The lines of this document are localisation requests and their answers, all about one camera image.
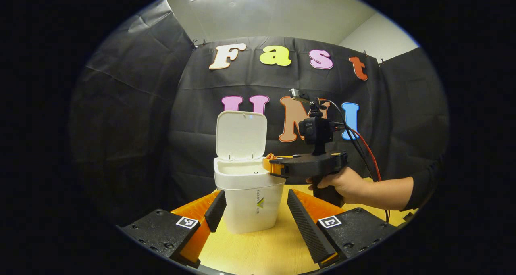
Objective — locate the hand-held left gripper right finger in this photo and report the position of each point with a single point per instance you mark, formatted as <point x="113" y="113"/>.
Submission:
<point x="306" y="226"/>

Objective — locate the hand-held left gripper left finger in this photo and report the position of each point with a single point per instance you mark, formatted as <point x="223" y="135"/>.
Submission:
<point x="214" y="210"/>

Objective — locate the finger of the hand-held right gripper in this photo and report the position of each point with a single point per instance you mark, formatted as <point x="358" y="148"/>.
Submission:
<point x="274" y="166"/>

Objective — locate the white desktop garbage bin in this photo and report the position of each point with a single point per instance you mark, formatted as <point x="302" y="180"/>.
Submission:
<point x="250" y="198"/>

